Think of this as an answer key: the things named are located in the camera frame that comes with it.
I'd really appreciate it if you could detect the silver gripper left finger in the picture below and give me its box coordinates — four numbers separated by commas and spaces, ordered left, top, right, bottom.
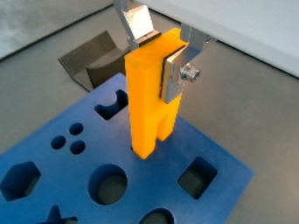
113, 0, 161, 51

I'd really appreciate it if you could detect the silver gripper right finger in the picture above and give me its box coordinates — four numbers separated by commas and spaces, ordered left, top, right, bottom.
160, 24, 216, 103

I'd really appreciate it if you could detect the yellow double-square peg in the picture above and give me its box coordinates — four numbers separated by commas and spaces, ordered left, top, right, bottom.
125, 28, 185, 159

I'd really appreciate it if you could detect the black curved holder stand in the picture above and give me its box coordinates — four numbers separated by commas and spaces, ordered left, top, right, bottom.
58, 31, 129, 91

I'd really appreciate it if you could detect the blue foam shape board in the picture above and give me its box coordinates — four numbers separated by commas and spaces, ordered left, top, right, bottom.
0, 74, 253, 224

